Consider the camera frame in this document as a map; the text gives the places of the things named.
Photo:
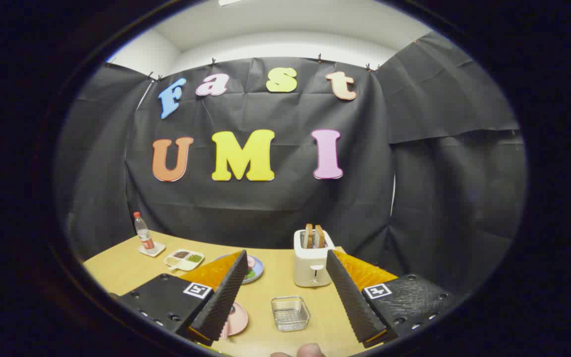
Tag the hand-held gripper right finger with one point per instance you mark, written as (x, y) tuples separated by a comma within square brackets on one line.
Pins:
[(352, 302)]

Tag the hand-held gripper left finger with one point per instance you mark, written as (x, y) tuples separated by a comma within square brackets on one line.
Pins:
[(226, 297)]

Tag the white divided seasoning dish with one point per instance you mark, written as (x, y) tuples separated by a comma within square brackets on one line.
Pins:
[(186, 265)]

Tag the pink round plate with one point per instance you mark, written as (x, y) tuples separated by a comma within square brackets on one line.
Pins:
[(238, 320)]

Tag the green lettuce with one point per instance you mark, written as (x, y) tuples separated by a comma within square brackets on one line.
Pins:
[(250, 273)]

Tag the clear bottle with red label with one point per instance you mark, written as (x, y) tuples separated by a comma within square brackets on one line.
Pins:
[(142, 233)]

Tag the pink ham slice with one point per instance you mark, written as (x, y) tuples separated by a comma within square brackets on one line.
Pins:
[(251, 261)]

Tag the toast slice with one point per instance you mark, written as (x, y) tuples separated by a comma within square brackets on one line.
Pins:
[(308, 235), (319, 236)]

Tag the white toaster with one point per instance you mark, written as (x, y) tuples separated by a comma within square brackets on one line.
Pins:
[(310, 263)]

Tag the small white square tray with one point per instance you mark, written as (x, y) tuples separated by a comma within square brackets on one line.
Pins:
[(159, 249)]

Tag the blue oval plate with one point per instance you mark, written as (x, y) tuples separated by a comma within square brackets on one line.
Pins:
[(258, 272)]

